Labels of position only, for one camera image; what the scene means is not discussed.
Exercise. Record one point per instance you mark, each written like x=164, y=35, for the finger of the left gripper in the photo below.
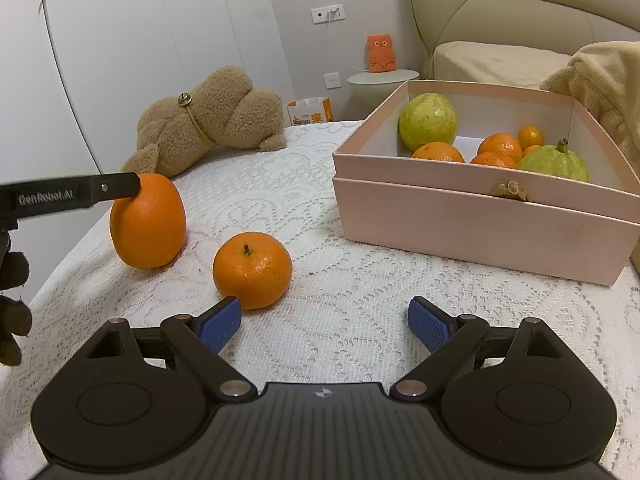
x=29, y=199

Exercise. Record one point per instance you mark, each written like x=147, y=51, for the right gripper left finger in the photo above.
x=196, y=342

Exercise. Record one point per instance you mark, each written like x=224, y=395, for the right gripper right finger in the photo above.
x=452, y=343

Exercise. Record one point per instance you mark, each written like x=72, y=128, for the orange mandarin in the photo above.
x=438, y=150
x=253, y=267
x=502, y=143

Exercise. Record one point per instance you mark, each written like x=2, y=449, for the large oval orange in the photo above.
x=148, y=231

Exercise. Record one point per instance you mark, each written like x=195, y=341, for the small mandarin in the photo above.
x=530, y=150

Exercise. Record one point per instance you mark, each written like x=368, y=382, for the green guava with stem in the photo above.
x=556, y=161

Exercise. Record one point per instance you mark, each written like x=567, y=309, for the small kumquat orange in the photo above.
x=529, y=136

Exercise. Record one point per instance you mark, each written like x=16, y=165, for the yellow-green guava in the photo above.
x=427, y=118

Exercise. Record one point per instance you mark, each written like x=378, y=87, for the black gloved left hand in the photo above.
x=15, y=315

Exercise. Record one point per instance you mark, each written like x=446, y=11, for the brown teddy bear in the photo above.
x=225, y=109

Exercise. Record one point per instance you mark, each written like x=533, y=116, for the pink gift box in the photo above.
x=584, y=231

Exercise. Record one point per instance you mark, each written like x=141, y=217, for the white round side table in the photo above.
x=378, y=79

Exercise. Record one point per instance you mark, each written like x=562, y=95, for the orange bear figurine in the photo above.
x=380, y=54

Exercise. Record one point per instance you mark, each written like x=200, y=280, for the beige fleece blanket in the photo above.
x=605, y=79

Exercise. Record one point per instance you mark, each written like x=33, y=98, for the beige sofa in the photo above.
x=560, y=26

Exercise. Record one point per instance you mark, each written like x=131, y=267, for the white wall socket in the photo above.
x=327, y=14

